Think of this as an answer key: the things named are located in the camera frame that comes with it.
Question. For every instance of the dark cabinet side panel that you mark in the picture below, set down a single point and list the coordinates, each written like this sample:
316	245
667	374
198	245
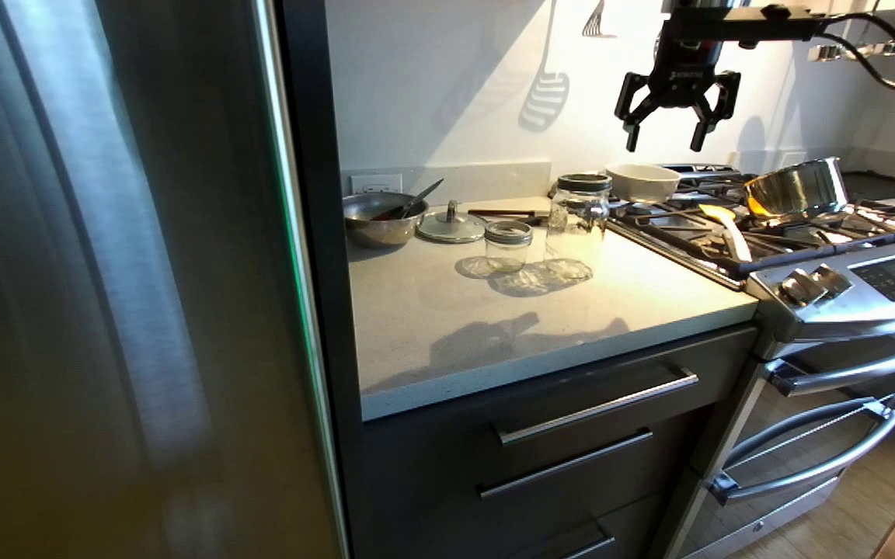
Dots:
312	156

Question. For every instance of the glass pot lid with knob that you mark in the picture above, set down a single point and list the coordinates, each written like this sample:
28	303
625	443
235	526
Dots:
453	229

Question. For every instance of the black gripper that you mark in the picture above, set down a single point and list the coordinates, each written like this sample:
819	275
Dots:
685	62

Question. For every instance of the hanging slotted spatula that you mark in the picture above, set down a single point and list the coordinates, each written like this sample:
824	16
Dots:
545	96

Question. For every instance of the stainless steel refrigerator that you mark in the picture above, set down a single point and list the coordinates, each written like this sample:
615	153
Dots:
108	311

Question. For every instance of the shiny steel pan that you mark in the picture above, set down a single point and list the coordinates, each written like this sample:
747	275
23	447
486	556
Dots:
793	190

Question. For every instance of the silver metal bowl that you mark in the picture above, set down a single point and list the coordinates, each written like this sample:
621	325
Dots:
373	223

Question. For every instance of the stainless steel gas stove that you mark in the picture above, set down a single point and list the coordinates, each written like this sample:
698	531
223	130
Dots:
840	341

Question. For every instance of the silver stove knob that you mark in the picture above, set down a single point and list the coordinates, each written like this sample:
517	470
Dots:
833	276
801	290

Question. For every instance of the small glass jar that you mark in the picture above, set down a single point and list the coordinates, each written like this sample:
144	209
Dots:
512	255

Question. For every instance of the white frying pan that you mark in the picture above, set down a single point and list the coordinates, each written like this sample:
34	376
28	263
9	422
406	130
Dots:
643	182

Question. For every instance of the big glass jar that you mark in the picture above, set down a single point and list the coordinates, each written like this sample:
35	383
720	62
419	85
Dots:
576	223

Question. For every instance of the wooden spatula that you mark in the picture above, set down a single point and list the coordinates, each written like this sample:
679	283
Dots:
728	229

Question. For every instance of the dark spoon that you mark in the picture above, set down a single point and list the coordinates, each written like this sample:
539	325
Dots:
427	190

